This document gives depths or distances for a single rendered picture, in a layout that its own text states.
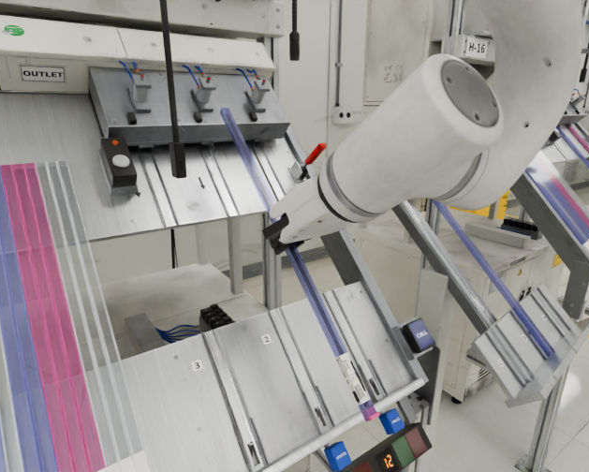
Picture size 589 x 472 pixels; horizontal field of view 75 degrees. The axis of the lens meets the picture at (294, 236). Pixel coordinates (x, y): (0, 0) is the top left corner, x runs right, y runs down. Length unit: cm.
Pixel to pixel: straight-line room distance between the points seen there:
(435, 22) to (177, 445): 148
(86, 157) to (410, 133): 53
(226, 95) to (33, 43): 31
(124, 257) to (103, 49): 179
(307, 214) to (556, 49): 25
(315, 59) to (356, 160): 256
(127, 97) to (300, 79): 216
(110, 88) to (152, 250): 182
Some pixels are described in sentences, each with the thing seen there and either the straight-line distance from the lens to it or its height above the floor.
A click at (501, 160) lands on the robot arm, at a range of 40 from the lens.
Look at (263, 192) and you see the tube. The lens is 58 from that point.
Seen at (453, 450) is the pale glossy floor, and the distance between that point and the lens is 167.
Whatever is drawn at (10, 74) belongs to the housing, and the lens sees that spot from 78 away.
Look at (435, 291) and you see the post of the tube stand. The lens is 90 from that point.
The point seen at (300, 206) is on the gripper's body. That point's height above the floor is 106.
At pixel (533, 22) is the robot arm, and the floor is 122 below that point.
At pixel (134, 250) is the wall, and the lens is 246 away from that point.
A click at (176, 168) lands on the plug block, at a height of 108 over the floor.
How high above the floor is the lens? 116
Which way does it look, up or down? 18 degrees down
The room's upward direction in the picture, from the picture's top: straight up
